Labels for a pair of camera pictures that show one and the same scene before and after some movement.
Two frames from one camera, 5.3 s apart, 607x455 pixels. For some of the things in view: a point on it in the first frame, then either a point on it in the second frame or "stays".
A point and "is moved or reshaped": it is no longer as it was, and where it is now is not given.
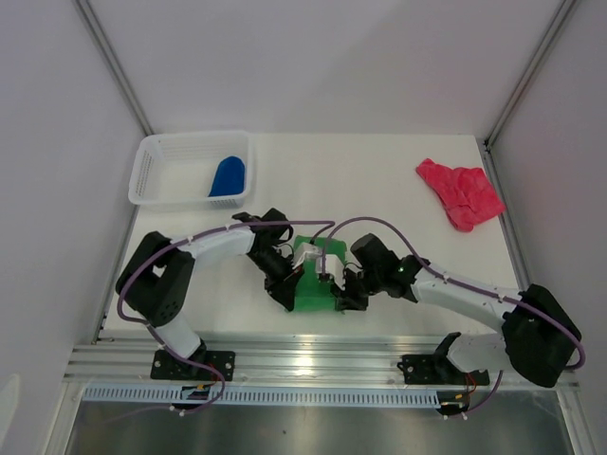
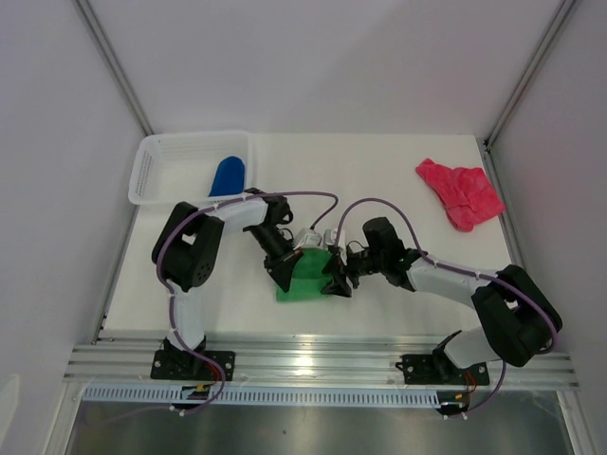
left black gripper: [283, 286] → [281, 267]
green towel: [314, 293] is moved or reshaped
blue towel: [229, 178] stays
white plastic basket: [178, 169] stays
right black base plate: [438, 370] stays
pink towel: [466, 192] stays
